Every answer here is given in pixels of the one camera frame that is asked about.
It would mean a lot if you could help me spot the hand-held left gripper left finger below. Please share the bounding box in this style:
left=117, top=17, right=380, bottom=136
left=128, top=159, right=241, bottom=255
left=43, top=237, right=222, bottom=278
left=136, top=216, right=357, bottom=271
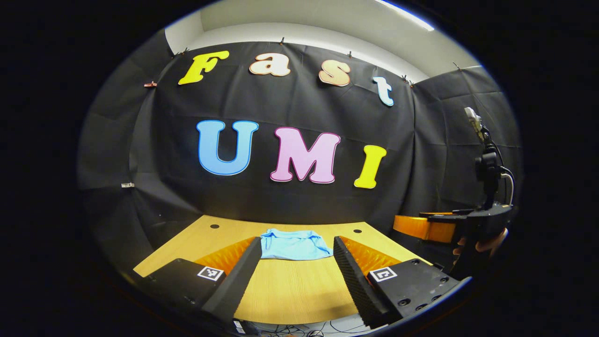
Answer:
left=140, top=235, right=263, bottom=328

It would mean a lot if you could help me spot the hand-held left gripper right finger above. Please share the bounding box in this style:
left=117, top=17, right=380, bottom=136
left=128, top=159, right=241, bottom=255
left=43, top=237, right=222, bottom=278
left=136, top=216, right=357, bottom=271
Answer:
left=333, top=235, right=461, bottom=328

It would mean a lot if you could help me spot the light blue T-shirt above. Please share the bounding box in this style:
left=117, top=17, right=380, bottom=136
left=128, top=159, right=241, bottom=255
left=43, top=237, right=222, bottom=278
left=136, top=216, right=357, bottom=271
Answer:
left=260, top=228, right=334, bottom=261

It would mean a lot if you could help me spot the black backdrop cloth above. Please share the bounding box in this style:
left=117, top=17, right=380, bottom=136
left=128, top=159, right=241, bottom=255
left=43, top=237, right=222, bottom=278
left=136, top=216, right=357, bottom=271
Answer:
left=77, top=28, right=523, bottom=281

